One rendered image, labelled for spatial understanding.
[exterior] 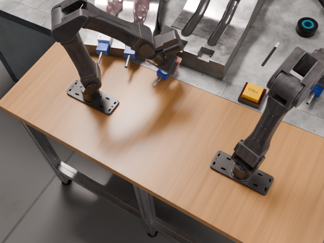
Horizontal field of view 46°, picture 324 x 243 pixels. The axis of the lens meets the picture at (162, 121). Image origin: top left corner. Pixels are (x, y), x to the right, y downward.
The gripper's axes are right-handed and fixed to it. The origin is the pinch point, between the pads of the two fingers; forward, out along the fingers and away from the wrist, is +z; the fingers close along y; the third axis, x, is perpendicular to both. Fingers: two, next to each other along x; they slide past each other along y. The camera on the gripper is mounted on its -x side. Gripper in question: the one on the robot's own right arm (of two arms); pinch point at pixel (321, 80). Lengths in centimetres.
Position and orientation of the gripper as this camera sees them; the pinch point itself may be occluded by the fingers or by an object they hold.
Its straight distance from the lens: 148.6
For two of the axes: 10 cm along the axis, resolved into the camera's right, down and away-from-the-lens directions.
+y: -8.1, -4.9, 3.2
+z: 3.1, 1.0, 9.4
